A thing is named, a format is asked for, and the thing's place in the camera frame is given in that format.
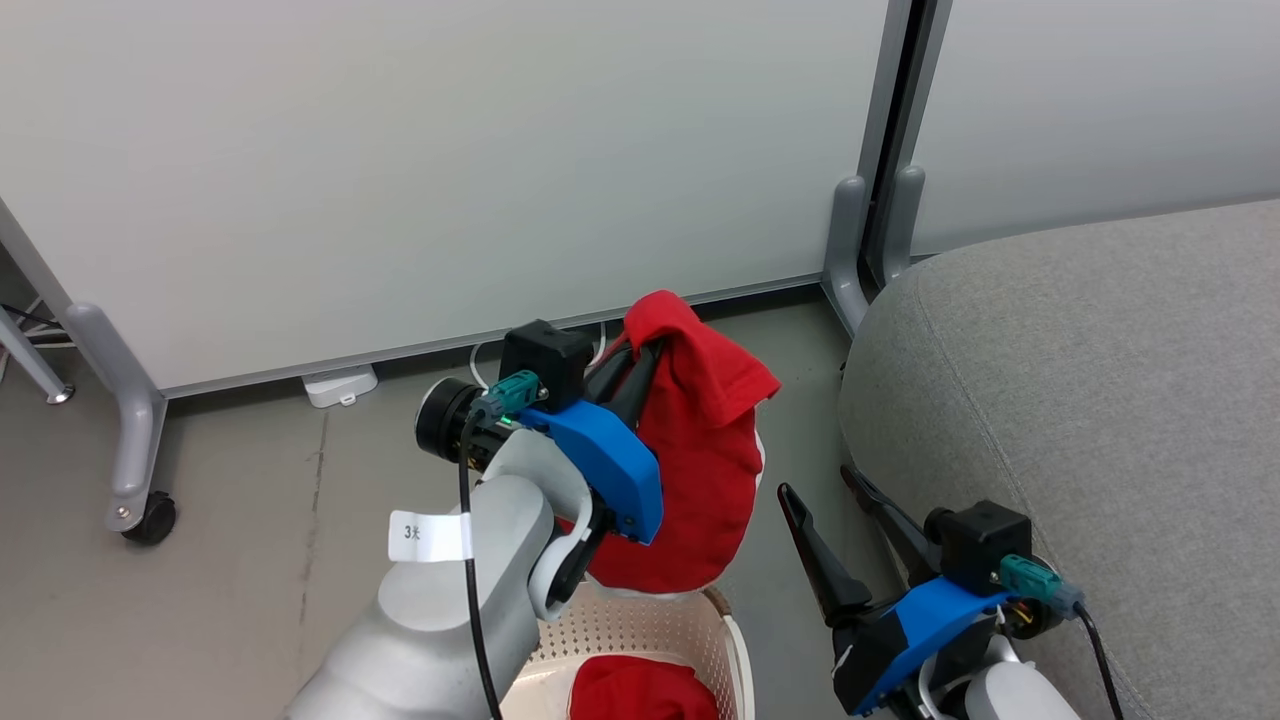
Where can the teal right camera connector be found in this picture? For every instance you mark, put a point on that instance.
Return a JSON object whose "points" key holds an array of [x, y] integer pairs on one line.
{"points": [[1035, 580]]}

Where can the white power adapter box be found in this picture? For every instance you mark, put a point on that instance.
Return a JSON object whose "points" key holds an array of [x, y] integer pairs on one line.
{"points": [[340, 386]]}

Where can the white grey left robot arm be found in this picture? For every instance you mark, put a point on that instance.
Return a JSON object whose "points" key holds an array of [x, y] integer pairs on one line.
{"points": [[440, 620]]}

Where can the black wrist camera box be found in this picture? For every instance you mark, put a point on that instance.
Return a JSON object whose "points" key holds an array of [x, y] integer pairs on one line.
{"points": [[545, 360], [980, 545]]}

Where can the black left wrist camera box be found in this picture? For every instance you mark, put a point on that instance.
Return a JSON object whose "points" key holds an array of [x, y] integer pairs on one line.
{"points": [[545, 360]]}

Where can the short grey partition foot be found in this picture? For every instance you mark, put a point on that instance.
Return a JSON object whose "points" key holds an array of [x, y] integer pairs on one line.
{"points": [[845, 250], [902, 220]]}

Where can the black caster wheel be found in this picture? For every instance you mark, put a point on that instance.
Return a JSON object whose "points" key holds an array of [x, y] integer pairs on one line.
{"points": [[152, 520]]}

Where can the cream perforated laundry basket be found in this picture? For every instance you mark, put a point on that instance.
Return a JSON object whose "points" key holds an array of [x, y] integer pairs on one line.
{"points": [[640, 630]]}

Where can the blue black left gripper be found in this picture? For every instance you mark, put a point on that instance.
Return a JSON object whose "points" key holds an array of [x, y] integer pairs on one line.
{"points": [[620, 470]]}

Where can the grey metal table leg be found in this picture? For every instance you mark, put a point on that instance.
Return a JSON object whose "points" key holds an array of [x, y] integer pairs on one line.
{"points": [[30, 365]]}

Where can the red garment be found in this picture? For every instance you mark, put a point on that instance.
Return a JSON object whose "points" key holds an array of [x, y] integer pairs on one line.
{"points": [[640, 695]]}

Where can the teal camera connector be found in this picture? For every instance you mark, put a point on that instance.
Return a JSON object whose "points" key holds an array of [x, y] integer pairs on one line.
{"points": [[512, 392], [1035, 580]]}

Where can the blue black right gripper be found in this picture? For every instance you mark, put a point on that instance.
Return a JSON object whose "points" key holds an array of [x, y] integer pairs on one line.
{"points": [[920, 630]]}

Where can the long grey partition foot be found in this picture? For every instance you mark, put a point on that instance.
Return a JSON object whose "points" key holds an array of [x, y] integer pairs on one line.
{"points": [[130, 420]]}

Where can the teal left camera connector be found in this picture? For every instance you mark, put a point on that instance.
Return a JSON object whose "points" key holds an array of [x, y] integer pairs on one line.
{"points": [[512, 392]]}

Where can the narrow white partition panel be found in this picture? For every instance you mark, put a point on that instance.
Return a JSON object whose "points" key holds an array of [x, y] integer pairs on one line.
{"points": [[1100, 100]]}

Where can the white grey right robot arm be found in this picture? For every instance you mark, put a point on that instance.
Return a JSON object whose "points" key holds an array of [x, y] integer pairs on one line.
{"points": [[1020, 695]]}

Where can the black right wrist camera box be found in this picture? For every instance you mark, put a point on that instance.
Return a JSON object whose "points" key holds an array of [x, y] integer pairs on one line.
{"points": [[980, 545]]}

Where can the grey fabric sofa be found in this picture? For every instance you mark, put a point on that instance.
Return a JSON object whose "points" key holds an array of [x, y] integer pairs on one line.
{"points": [[1100, 400]]}

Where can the wide white partition panel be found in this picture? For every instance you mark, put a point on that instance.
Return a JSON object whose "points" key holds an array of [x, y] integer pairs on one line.
{"points": [[400, 150]]}

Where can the red and white shirt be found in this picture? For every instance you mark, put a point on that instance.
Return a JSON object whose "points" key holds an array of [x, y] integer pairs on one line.
{"points": [[700, 470]]}

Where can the white paper label tag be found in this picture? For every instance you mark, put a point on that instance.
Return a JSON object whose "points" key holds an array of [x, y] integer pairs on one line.
{"points": [[430, 537]]}

